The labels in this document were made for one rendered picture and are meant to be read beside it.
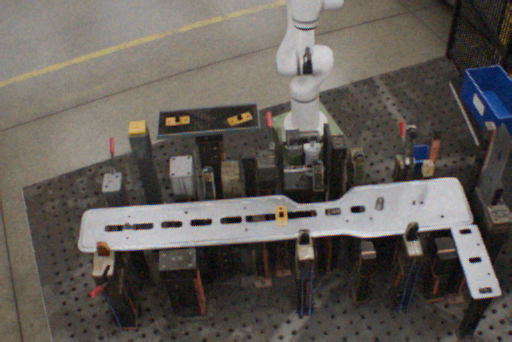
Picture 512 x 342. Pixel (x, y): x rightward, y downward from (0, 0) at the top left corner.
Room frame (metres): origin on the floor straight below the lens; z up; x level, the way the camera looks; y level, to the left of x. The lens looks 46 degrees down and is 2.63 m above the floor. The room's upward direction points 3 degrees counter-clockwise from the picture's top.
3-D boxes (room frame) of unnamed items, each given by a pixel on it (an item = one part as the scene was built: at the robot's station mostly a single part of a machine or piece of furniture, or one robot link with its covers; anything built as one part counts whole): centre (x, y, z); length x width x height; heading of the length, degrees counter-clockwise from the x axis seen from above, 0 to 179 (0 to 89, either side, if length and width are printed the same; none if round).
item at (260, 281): (1.32, 0.03, 0.84); 0.17 x 0.06 x 0.29; 2
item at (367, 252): (1.16, -0.33, 0.84); 0.11 x 0.08 x 0.29; 2
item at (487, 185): (1.33, -0.78, 1.17); 0.12 x 0.01 x 0.34; 2
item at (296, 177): (1.53, -0.14, 0.94); 0.18 x 0.13 x 0.49; 92
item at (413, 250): (1.13, -0.46, 0.87); 0.12 x 0.09 x 0.35; 2
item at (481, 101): (1.74, -0.94, 1.10); 0.30 x 0.17 x 0.13; 9
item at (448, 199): (1.31, -0.03, 1.00); 1.38 x 0.22 x 0.02; 92
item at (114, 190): (1.47, 0.55, 0.88); 0.11 x 0.10 x 0.36; 2
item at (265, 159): (1.52, -0.01, 0.89); 0.13 x 0.11 x 0.38; 2
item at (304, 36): (1.58, -0.15, 1.55); 0.10 x 0.07 x 0.11; 2
